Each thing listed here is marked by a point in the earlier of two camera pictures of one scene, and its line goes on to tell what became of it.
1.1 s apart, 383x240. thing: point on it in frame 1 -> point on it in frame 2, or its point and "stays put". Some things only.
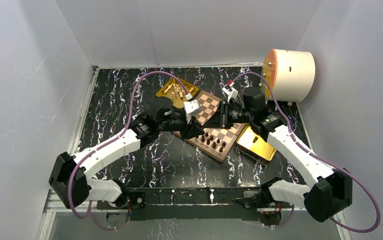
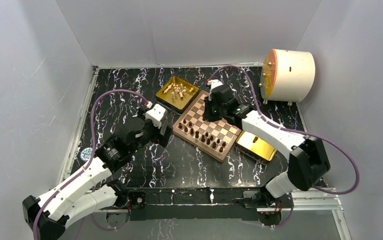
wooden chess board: x=218 y=142 stays put
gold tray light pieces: x=175 y=90 stays put
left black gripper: x=191 y=129 -> x=159 y=138
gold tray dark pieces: x=254 y=146 stays put
